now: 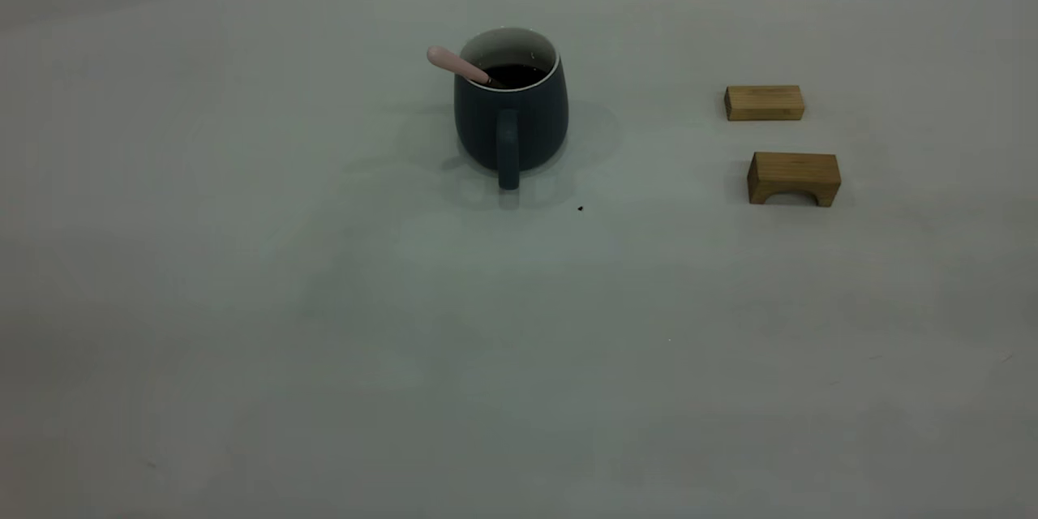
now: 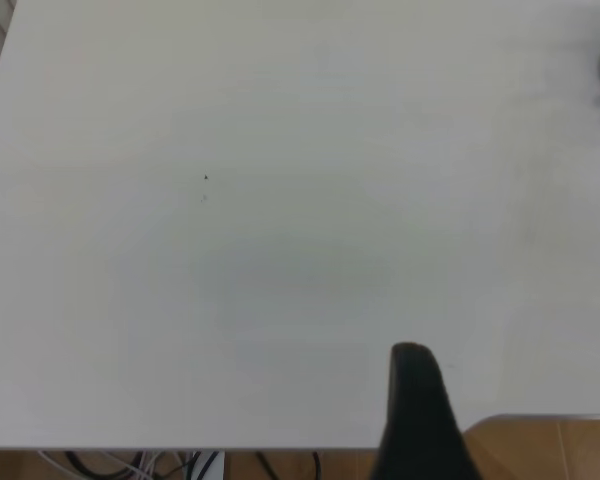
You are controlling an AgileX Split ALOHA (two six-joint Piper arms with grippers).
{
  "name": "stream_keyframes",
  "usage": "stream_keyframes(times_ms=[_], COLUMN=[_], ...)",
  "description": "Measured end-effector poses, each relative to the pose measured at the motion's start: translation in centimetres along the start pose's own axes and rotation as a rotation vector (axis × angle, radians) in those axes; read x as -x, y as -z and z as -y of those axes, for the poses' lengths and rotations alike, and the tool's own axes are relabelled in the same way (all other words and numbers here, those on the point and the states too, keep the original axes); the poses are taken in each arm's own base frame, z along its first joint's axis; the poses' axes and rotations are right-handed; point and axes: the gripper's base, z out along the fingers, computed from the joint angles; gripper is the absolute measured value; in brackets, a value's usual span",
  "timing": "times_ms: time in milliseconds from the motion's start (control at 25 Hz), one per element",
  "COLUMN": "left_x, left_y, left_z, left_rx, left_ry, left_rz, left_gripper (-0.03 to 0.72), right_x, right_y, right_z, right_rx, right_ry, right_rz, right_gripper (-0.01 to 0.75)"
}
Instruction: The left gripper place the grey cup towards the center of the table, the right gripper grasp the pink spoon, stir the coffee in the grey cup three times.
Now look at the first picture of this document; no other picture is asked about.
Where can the dark grey ceramic mug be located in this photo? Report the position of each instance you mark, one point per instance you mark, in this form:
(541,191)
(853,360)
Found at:
(535,126)

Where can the black coffee liquid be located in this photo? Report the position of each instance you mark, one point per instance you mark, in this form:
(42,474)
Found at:
(519,75)

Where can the flat rectangular wooden block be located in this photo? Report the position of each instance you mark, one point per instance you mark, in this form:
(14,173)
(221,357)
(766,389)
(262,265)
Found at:
(762,103)

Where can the arched wooden block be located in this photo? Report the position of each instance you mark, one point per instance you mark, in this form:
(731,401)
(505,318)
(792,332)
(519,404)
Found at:
(791,170)

